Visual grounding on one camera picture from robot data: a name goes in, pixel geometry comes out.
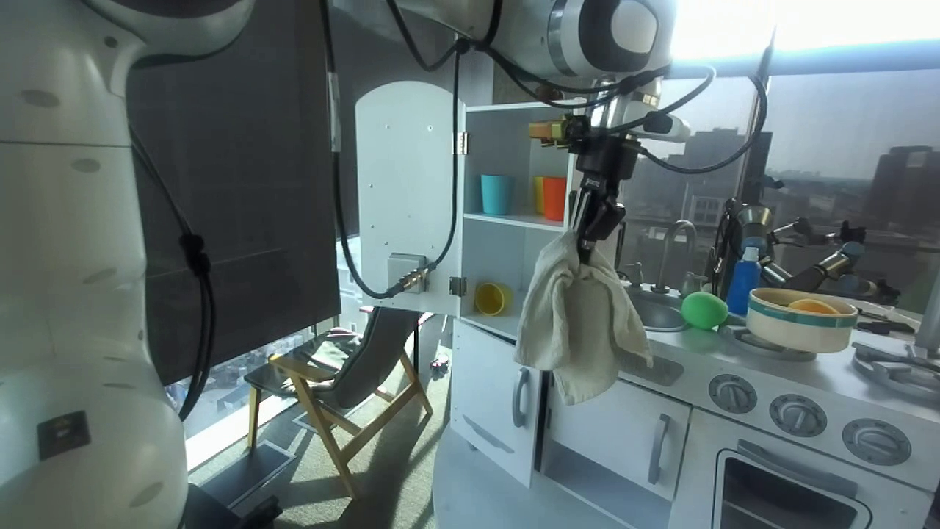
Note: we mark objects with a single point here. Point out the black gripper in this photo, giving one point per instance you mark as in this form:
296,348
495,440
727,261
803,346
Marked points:
609,164

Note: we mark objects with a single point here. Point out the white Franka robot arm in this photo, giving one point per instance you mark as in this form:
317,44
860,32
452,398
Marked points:
67,245

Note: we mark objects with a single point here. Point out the small white cabinet door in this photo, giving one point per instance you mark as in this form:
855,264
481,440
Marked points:
617,436

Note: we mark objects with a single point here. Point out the large white cabinet door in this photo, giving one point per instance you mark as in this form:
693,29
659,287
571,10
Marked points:
489,414

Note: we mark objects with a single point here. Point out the orange cup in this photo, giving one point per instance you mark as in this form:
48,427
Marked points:
552,199

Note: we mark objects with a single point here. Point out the green cup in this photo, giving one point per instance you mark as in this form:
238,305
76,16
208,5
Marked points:
537,195

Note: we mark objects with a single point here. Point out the silver toy sink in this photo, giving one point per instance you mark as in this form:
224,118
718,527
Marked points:
662,311

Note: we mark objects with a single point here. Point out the blue cup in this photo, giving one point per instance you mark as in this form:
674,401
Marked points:
495,195

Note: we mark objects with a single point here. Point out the yellow cup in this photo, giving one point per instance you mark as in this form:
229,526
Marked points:
490,301

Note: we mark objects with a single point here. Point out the green toy bowl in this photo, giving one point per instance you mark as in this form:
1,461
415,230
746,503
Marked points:
705,311

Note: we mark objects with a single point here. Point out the blue bottle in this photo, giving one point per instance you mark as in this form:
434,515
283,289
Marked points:
744,285

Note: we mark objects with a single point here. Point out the grey round stove knob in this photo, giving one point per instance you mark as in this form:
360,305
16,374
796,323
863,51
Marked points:
731,393
875,443
796,417

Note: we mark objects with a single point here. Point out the white bowl teal stripe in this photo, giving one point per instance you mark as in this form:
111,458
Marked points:
796,333

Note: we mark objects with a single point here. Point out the orange food piece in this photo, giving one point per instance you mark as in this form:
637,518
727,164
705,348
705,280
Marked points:
813,307

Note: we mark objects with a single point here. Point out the wooden deck chair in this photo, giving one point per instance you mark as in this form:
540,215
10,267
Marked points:
376,364

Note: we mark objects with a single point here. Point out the white toy kitchen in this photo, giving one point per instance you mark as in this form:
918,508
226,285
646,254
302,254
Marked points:
832,377

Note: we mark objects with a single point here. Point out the white oven door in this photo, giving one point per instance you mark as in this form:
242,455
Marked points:
705,490

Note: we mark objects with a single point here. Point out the dark roller blind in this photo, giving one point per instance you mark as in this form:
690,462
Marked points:
244,215

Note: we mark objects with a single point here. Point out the tan wrist camera mount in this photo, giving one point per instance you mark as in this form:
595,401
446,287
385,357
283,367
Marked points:
559,130

